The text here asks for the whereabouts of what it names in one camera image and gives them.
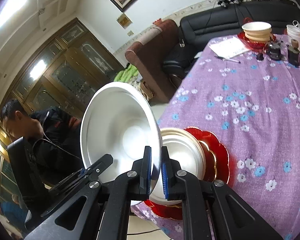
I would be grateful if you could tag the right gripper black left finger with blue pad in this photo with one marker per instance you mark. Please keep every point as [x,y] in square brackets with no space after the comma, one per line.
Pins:
[108,205]

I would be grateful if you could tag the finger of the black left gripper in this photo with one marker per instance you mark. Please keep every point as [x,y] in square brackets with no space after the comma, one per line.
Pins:
[97,169]

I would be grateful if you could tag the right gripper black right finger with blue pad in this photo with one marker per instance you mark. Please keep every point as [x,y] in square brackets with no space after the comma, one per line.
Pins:
[211,210]

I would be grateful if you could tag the white foam bowl back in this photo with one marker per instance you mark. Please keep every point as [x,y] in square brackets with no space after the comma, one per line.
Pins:
[119,121]

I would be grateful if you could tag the white foam bowl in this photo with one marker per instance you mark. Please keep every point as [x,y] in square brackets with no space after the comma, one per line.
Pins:
[119,121]
[186,149]

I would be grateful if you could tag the white foam bowl front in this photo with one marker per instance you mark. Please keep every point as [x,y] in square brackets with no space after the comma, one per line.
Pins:
[186,149]

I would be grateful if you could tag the red gold-rimmed plate with label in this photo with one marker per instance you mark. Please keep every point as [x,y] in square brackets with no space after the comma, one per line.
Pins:
[210,163]

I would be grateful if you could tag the stack of beige paper bowls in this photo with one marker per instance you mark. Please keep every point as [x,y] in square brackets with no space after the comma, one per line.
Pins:
[258,31]

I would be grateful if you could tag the person in dark jacket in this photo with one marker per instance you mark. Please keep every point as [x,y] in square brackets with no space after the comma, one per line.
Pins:
[54,137]

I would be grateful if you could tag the green cloth pile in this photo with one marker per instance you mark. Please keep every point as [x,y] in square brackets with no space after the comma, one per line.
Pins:
[126,75]

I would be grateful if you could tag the wooden glass door cabinet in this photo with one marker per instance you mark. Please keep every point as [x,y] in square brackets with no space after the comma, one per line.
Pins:
[65,72]

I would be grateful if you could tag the brown armchair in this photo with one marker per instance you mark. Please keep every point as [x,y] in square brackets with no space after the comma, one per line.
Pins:
[150,56]

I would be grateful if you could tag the purple floral tablecloth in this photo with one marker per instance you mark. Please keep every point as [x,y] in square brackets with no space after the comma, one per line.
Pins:
[253,107]

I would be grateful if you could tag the black clip on table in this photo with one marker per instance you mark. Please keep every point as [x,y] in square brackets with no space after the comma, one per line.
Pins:
[259,57]

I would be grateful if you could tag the black leather sofa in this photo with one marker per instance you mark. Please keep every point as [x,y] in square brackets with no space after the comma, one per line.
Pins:
[196,30]

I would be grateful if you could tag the white paper sheet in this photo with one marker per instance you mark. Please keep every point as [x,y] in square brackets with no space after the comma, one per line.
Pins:
[228,47]

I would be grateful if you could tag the black round jar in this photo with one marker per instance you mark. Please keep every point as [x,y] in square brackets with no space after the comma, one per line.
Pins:
[273,50]

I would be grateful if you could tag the dark bottle with cork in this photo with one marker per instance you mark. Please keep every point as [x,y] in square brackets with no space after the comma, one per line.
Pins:
[293,53]

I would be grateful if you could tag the white plastic jar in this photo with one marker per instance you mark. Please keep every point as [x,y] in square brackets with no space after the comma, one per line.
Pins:
[293,33]

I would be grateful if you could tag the small yellow wall picture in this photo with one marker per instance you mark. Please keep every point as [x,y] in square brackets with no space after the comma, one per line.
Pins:
[124,21]

